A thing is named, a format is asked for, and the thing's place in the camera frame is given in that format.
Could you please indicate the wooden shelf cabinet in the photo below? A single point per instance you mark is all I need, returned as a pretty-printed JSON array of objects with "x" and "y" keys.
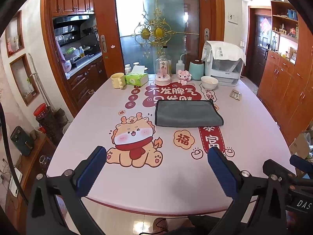
[{"x": 286, "y": 90}]

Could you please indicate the cardboard box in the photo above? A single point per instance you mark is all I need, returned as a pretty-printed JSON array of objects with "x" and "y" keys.
[{"x": 299, "y": 144}]

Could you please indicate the white water dispenser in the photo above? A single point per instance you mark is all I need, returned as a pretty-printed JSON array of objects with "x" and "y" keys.
[{"x": 225, "y": 74}]

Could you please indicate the frosted glass sliding door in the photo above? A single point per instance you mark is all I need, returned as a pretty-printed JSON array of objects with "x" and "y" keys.
[{"x": 137, "y": 17}]

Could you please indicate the pink printed table cover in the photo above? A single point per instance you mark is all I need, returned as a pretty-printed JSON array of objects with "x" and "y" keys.
[{"x": 97, "y": 117}]

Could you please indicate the dark glass jar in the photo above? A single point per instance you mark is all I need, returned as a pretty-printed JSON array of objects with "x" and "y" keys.
[{"x": 50, "y": 124}]

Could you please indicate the red lid jar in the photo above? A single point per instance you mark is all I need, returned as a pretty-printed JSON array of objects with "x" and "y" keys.
[{"x": 40, "y": 110}]

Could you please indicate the green tissue box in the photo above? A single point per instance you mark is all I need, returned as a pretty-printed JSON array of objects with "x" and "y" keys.
[{"x": 137, "y": 79}]

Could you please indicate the brown slipper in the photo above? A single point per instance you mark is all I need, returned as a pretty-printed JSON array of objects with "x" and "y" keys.
[{"x": 160, "y": 225}]

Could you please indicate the white cover cloth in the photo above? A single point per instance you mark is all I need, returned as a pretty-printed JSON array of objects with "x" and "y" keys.
[{"x": 225, "y": 51}]

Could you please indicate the wall niche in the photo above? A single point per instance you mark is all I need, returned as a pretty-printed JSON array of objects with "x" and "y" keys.
[
  {"x": 24, "y": 80},
  {"x": 14, "y": 34}
]

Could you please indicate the yellow mug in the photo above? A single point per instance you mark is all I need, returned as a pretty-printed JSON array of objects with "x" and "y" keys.
[{"x": 117, "y": 80}]

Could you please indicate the teal canister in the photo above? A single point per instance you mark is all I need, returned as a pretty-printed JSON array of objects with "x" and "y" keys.
[{"x": 196, "y": 70}]

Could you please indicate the dark entrance door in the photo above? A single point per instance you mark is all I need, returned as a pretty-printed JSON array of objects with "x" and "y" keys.
[{"x": 260, "y": 53}]

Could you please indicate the wooden side table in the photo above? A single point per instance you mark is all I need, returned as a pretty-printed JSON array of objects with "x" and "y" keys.
[{"x": 31, "y": 171}]

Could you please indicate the wooden kitchen base cabinet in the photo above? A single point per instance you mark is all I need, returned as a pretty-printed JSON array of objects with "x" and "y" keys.
[{"x": 84, "y": 78}]

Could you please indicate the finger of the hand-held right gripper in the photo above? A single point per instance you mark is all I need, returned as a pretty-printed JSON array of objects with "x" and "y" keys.
[
  {"x": 277, "y": 167},
  {"x": 301, "y": 162}
]

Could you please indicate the pill blister pack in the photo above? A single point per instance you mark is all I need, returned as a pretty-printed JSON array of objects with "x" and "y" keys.
[{"x": 235, "y": 94}]

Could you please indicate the white bowl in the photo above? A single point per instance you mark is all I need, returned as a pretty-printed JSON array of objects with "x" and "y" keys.
[{"x": 209, "y": 82}]

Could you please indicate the white pill bottle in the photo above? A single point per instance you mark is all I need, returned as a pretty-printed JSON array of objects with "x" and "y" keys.
[
  {"x": 136, "y": 65},
  {"x": 128, "y": 69}
]

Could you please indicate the red door decoration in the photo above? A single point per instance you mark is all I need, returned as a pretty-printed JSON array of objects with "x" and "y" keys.
[{"x": 264, "y": 25}]

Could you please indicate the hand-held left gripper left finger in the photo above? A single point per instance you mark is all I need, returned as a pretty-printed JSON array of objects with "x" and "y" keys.
[{"x": 90, "y": 173}]

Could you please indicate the dark green air fryer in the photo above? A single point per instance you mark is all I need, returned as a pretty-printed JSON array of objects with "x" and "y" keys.
[{"x": 21, "y": 140}]

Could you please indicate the grey towel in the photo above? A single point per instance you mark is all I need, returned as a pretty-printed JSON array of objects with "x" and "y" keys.
[{"x": 185, "y": 113}]

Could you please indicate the glass dome ornament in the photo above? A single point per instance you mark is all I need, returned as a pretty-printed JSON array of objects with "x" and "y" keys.
[{"x": 162, "y": 68}]

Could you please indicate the white power strip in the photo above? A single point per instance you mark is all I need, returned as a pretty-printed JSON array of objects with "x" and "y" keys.
[{"x": 16, "y": 182}]

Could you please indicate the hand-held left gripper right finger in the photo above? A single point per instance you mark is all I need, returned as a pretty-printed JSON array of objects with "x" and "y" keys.
[{"x": 223, "y": 173}]

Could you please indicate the clear squeeze bottle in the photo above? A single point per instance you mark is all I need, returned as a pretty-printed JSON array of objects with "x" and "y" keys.
[{"x": 179, "y": 68}]

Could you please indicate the pink plush toy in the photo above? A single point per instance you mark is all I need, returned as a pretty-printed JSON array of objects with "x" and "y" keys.
[{"x": 184, "y": 76}]

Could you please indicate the white wall switch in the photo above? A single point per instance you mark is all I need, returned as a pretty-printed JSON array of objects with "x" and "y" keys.
[{"x": 232, "y": 17}]

